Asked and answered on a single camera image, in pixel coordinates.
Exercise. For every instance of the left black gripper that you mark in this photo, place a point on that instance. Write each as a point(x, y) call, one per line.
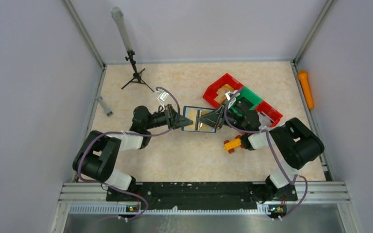
point(171, 115)

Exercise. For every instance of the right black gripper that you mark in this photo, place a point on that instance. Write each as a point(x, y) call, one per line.
point(212, 118)

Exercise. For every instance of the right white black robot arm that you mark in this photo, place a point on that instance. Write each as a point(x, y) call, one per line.
point(292, 144)

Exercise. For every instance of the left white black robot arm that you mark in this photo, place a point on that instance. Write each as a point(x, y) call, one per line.
point(98, 154)

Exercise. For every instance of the red bin with wooden blocks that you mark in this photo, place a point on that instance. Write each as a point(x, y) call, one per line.
point(215, 93)

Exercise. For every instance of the yellow toy brick car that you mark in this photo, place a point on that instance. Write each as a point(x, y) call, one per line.
point(230, 146)

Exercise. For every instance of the green plastic bin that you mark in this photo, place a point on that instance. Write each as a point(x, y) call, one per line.
point(249, 95)

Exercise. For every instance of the red bin with plastic bags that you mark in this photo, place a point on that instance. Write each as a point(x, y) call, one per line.
point(267, 110)

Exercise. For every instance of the small grey tool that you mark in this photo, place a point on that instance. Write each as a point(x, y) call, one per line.
point(106, 109)

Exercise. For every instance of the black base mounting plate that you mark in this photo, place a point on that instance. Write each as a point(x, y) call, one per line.
point(203, 195)

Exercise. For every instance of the orange flashlight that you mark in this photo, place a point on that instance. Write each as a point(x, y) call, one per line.
point(303, 79)

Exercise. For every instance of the black tripod with grey tube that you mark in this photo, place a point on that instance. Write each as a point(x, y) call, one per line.
point(118, 17)

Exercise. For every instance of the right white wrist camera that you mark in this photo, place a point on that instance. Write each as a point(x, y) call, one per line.
point(230, 97)

